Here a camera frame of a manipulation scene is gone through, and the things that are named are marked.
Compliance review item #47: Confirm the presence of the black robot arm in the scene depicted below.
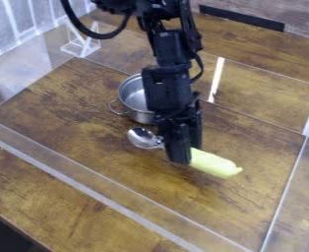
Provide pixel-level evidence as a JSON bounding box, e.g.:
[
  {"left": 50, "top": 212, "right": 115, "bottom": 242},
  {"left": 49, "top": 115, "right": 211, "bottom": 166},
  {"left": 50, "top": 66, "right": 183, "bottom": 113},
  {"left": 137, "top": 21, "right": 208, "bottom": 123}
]
[{"left": 92, "top": 0, "right": 202, "bottom": 163}]

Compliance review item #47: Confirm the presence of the clear acrylic triangle bracket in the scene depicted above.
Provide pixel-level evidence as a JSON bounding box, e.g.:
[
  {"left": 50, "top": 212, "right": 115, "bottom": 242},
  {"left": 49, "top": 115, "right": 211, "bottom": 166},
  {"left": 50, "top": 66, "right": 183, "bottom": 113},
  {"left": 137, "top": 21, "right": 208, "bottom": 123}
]
[{"left": 60, "top": 22, "right": 101, "bottom": 58}]

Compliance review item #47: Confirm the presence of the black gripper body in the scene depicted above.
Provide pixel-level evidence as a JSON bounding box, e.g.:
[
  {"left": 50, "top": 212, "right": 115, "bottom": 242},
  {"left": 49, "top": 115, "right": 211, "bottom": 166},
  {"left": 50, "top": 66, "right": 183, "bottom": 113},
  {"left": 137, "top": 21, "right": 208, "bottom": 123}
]
[{"left": 141, "top": 65, "right": 196, "bottom": 126}]

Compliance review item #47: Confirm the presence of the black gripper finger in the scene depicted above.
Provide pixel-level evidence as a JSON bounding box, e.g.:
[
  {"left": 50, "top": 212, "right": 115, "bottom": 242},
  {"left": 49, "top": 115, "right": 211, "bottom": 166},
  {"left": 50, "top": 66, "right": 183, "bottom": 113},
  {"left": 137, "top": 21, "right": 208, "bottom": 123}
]
[
  {"left": 159, "top": 120, "right": 192, "bottom": 164},
  {"left": 190, "top": 109, "right": 202, "bottom": 149}
]

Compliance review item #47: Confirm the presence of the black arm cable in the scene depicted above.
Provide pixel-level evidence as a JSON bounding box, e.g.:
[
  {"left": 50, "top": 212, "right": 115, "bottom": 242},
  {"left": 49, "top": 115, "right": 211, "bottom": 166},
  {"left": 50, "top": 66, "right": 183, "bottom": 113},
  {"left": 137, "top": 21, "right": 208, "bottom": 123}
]
[{"left": 58, "top": 0, "right": 133, "bottom": 41}]

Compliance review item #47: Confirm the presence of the small steel pot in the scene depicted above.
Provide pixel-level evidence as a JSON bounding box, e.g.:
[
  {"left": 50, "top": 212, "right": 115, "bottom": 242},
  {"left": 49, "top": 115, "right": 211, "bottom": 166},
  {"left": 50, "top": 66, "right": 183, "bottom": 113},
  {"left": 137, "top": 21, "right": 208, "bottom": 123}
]
[{"left": 109, "top": 74, "right": 155, "bottom": 125}]

